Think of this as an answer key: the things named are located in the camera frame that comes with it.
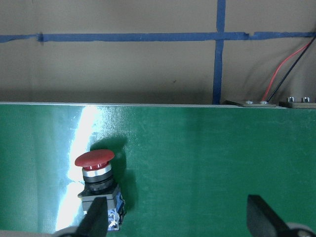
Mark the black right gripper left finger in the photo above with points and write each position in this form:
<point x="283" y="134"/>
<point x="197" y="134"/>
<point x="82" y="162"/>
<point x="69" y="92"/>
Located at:
<point x="95" y="222"/>

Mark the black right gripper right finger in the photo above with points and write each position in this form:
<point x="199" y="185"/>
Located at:
<point x="262" y="221"/>

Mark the red push button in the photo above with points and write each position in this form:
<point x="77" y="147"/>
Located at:
<point x="99" y="182"/>

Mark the green conveyor belt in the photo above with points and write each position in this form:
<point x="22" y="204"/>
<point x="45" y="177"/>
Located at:
<point x="183" y="171"/>

